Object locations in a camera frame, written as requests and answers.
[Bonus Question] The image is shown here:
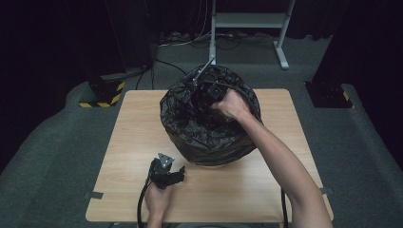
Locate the grey metal stand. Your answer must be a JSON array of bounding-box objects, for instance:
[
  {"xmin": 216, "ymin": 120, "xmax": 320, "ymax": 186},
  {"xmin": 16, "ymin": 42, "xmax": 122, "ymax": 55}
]
[{"xmin": 207, "ymin": 0, "xmax": 297, "ymax": 71}]

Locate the black plastic garbage bag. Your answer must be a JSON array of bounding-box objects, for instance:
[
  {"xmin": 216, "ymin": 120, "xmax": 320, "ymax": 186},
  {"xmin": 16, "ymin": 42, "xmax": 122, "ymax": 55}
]
[{"xmin": 159, "ymin": 64, "xmax": 263, "ymax": 167}]

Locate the black yellow striped stand base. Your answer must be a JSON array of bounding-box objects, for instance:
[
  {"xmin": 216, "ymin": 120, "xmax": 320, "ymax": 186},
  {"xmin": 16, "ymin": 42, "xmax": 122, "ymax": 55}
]
[
  {"xmin": 78, "ymin": 80, "xmax": 127, "ymax": 109},
  {"xmin": 304, "ymin": 81, "xmax": 355, "ymax": 109}
]

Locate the person's left hand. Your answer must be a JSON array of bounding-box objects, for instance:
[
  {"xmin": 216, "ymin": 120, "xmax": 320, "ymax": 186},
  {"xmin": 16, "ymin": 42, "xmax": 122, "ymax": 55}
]
[{"xmin": 144, "ymin": 182, "xmax": 175, "ymax": 220}]

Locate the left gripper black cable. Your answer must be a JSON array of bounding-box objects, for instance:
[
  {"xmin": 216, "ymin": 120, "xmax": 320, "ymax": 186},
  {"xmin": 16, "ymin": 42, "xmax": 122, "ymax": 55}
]
[{"xmin": 136, "ymin": 179, "xmax": 154, "ymax": 228}]

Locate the bundle of floor cables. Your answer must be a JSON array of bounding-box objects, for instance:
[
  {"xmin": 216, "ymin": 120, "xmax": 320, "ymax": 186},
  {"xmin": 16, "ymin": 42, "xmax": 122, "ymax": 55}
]
[{"xmin": 157, "ymin": 29, "xmax": 278, "ymax": 51}]

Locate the black floor cable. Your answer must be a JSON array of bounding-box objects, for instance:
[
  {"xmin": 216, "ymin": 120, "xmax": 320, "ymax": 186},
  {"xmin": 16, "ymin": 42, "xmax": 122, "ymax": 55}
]
[{"xmin": 135, "ymin": 58, "xmax": 191, "ymax": 91}]

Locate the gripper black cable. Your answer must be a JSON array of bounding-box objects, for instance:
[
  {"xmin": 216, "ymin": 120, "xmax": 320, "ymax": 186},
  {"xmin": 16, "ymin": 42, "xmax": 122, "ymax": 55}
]
[
  {"xmin": 279, "ymin": 187, "xmax": 290, "ymax": 228},
  {"xmin": 136, "ymin": 179, "xmax": 154, "ymax": 228}
]

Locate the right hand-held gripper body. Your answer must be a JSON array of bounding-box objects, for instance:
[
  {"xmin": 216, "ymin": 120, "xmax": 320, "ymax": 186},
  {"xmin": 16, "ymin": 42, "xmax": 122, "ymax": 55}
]
[{"xmin": 189, "ymin": 56, "xmax": 232, "ymax": 112}]

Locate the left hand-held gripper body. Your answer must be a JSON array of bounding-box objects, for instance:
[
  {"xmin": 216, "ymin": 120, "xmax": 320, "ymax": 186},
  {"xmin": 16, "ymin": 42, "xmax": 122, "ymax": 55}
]
[{"xmin": 147, "ymin": 152, "xmax": 181, "ymax": 191}]

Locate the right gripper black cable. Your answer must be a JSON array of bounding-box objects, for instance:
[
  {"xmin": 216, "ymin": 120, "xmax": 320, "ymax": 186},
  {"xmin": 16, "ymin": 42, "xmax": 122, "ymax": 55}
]
[{"xmin": 279, "ymin": 187, "xmax": 290, "ymax": 228}]

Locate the person's right hand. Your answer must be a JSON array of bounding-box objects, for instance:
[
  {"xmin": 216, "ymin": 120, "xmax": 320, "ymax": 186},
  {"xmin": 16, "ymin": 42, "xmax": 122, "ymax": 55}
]
[{"xmin": 211, "ymin": 87, "xmax": 254, "ymax": 124}]

